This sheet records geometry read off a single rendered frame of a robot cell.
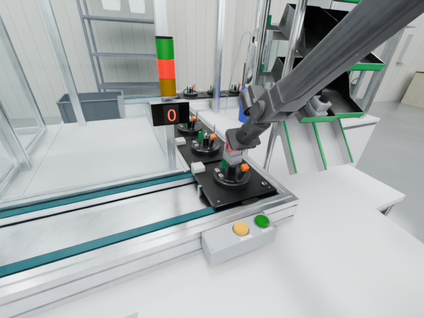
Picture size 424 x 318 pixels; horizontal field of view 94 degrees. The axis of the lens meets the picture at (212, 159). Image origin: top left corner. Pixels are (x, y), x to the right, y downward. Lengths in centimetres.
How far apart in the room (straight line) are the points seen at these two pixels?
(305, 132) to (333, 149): 15
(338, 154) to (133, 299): 88
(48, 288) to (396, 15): 74
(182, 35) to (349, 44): 436
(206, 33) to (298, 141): 409
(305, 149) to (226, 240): 49
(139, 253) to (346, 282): 56
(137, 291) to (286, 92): 58
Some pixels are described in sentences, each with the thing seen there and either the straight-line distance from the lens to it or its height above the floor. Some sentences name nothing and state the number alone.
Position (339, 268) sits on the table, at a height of 86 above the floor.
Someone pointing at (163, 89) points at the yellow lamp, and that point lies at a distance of 64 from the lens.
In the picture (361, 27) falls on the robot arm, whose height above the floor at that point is 143.
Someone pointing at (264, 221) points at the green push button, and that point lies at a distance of 61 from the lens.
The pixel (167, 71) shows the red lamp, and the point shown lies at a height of 133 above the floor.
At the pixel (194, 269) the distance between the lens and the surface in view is 63.
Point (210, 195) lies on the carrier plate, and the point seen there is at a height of 97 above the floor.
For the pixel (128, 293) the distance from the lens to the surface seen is 63.
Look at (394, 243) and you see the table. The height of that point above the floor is 86.
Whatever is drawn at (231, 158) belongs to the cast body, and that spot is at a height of 108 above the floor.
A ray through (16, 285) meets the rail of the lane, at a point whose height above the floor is 96.
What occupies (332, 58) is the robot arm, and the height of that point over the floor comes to 139.
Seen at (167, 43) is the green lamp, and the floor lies 140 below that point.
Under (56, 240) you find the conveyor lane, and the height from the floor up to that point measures 92.
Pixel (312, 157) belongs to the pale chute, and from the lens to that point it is 87.
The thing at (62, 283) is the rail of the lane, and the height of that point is 93.
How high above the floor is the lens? 140
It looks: 31 degrees down
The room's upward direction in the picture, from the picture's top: 3 degrees clockwise
